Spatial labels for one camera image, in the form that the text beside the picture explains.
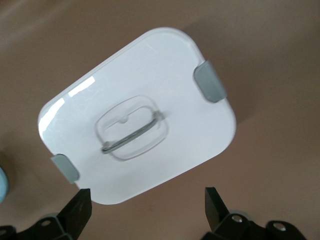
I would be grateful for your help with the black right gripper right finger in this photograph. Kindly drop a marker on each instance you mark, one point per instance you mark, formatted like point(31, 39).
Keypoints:
point(220, 222)

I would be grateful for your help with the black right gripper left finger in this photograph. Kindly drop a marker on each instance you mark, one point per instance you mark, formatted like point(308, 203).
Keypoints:
point(72, 220)

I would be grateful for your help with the white lidded storage box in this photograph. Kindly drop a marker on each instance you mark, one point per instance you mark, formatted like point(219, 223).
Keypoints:
point(140, 75)

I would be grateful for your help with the light blue round plate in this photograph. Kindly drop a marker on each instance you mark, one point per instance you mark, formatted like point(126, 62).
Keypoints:
point(3, 185)

